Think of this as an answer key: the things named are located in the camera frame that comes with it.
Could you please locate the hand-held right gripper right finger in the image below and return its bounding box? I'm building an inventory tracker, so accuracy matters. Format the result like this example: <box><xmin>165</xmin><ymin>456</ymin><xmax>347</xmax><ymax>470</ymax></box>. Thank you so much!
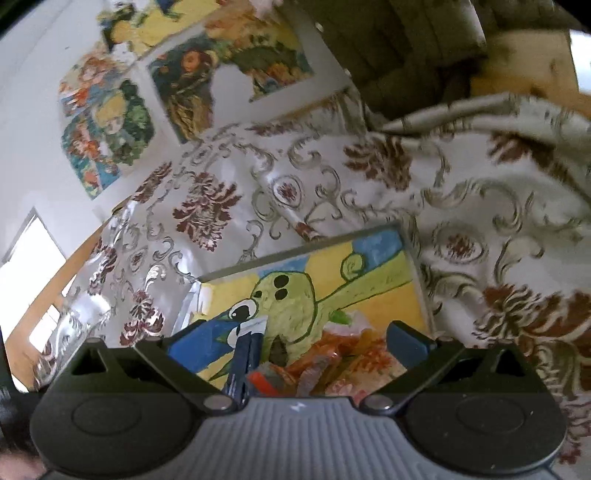
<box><xmin>359</xmin><ymin>320</ymin><xmax>539</xmax><ymax>413</ymax></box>

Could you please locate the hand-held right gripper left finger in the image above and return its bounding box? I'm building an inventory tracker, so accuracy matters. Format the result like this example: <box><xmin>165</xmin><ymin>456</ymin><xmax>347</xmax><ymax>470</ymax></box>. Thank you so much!
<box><xmin>59</xmin><ymin>320</ymin><xmax>240</xmax><ymax>413</ymax></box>

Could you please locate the beige rice cracker packet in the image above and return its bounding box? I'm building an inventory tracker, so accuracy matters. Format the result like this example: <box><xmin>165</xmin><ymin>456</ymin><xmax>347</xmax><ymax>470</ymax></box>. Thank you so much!
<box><xmin>342</xmin><ymin>339</ymin><xmax>409</xmax><ymax>395</ymax></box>

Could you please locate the blue stick packet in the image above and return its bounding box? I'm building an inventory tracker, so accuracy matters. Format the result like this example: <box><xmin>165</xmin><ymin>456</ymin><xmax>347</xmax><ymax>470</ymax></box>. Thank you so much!
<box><xmin>222</xmin><ymin>318</ymin><xmax>269</xmax><ymax>407</ymax></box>

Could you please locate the grey tray box with cartoon painting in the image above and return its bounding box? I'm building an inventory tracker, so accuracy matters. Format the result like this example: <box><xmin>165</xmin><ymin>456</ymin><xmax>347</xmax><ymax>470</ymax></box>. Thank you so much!
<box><xmin>173</xmin><ymin>222</ymin><xmax>437</xmax><ymax>398</ymax></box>

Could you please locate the orange-red clear snack packet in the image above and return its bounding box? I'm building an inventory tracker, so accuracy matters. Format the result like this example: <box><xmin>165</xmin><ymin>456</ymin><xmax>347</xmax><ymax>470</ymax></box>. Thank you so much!
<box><xmin>247</xmin><ymin>330</ymin><xmax>356</xmax><ymax>398</ymax></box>

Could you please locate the white green snack packet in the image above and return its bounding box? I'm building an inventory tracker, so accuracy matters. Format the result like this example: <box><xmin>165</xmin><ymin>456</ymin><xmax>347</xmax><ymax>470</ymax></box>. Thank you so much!
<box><xmin>323</xmin><ymin>308</ymin><xmax>386</xmax><ymax>340</ymax></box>

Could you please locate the floral printed blanket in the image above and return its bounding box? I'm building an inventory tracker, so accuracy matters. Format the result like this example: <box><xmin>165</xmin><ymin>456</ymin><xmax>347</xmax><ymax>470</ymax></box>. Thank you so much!
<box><xmin>34</xmin><ymin>90</ymin><xmax>591</xmax><ymax>467</ymax></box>

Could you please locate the bright window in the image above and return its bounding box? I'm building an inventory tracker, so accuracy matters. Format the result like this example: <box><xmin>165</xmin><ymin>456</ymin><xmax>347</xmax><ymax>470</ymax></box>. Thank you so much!
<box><xmin>0</xmin><ymin>208</ymin><xmax>88</xmax><ymax>393</ymax></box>

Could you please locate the olive quilted jacket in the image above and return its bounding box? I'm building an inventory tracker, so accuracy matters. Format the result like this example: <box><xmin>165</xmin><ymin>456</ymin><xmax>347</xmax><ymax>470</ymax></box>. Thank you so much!
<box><xmin>314</xmin><ymin>0</ymin><xmax>573</xmax><ymax>121</ymax></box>

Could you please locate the wooden bed end board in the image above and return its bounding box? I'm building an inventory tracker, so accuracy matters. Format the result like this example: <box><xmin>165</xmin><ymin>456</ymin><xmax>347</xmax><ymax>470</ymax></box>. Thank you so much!
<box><xmin>468</xmin><ymin>30</ymin><xmax>583</xmax><ymax>100</ymax></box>

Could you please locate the cartoon children wall poster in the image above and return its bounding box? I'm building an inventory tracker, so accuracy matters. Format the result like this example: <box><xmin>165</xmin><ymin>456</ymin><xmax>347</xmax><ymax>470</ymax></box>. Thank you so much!
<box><xmin>58</xmin><ymin>39</ymin><xmax>155</xmax><ymax>199</ymax></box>

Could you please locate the yellow wall poster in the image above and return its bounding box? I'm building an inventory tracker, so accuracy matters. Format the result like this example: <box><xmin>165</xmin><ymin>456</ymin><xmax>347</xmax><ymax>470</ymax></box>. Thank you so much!
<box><xmin>95</xmin><ymin>0</ymin><xmax>208</xmax><ymax>58</ymax></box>

